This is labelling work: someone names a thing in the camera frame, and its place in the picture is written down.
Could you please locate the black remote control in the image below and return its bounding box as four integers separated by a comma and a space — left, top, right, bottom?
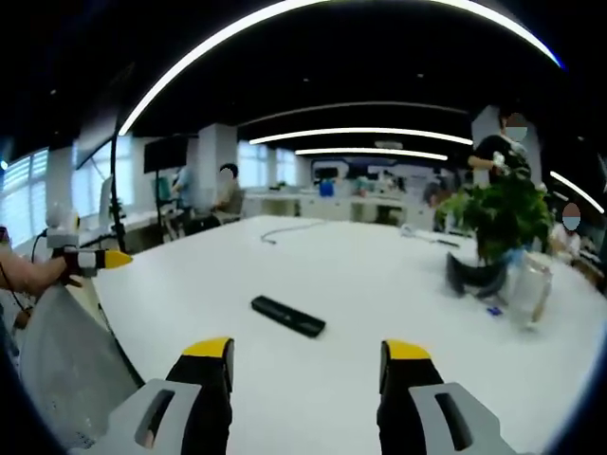
250, 295, 327, 338

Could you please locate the green potted plant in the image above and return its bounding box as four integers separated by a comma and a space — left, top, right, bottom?
433, 179, 557, 267

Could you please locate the black curved headset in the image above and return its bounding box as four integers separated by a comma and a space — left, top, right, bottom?
445, 250, 509, 300

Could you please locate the black stand pole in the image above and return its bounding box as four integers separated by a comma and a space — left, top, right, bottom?
109, 120, 130, 255

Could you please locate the black wall monitor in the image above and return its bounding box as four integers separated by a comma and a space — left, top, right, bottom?
142, 136, 189, 174

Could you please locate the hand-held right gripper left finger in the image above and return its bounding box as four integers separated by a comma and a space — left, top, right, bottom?
92, 336, 236, 455

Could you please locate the ceiling light strip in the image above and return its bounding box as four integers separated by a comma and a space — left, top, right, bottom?
248, 126, 475, 147
548, 170, 606, 215
294, 147, 450, 162

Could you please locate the clear glass jar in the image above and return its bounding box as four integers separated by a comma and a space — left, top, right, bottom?
506, 255, 554, 332

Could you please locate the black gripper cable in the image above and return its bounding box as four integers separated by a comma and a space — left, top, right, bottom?
29, 228, 51, 263

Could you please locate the grey chair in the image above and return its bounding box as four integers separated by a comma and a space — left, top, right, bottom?
18, 282, 144, 451

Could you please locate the grey cable on table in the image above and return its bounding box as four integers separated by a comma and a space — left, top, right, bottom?
260, 221, 329, 246

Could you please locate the long curved ceiling light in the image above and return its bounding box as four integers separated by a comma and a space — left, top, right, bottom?
117, 0, 566, 137

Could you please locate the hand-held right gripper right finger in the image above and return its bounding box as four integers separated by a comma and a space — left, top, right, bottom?
377, 338, 523, 455

